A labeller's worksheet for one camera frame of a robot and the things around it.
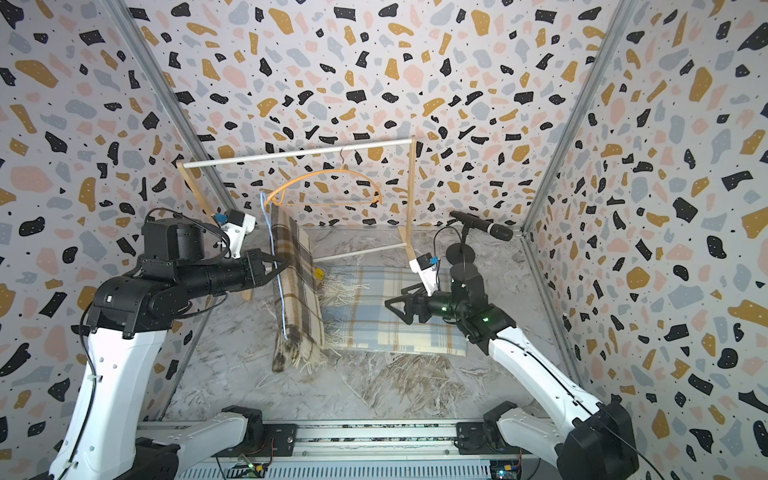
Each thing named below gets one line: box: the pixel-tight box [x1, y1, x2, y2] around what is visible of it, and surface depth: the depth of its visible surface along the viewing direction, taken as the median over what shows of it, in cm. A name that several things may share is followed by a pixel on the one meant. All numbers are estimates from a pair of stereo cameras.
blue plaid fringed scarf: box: [320, 265, 468, 357], surface depth 94 cm
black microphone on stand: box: [446, 210, 514, 265], surface depth 100 cm
